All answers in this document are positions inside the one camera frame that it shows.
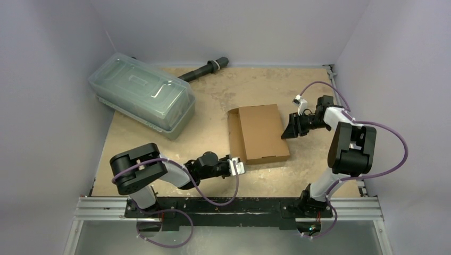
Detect brown cardboard box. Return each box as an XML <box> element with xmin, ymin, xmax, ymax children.
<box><xmin>227</xmin><ymin>104</ymin><xmax>290</xmax><ymax>165</ymax></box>

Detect clear plastic storage box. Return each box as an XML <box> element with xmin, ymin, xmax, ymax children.
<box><xmin>88</xmin><ymin>53</ymin><xmax>196</xmax><ymax>140</ymax></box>

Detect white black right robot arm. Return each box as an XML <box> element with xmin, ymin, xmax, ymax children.
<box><xmin>281</xmin><ymin>95</ymin><xmax>377</xmax><ymax>216</ymax></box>

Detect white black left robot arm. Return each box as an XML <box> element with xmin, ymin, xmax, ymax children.
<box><xmin>110</xmin><ymin>143</ymin><xmax>245</xmax><ymax>217</ymax></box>

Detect dark grey corrugated pipe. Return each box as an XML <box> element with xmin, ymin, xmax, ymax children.
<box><xmin>178</xmin><ymin>57</ymin><xmax>229</xmax><ymax>83</ymax></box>

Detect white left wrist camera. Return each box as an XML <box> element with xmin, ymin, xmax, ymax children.
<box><xmin>228</xmin><ymin>157</ymin><xmax>245</xmax><ymax>176</ymax></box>

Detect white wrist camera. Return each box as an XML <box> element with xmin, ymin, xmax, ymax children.
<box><xmin>228</xmin><ymin>157</ymin><xmax>245</xmax><ymax>176</ymax></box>
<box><xmin>293</xmin><ymin>95</ymin><xmax>308</xmax><ymax>115</ymax></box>

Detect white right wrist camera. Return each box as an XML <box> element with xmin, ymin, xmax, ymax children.
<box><xmin>293</xmin><ymin>95</ymin><xmax>308</xmax><ymax>115</ymax></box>

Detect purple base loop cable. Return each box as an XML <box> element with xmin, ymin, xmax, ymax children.
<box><xmin>135</xmin><ymin>208</ymin><xmax>195</xmax><ymax>249</ymax></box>

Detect aluminium frame rail right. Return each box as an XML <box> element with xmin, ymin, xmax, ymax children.
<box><xmin>323</xmin><ymin>64</ymin><xmax>393</xmax><ymax>254</ymax></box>

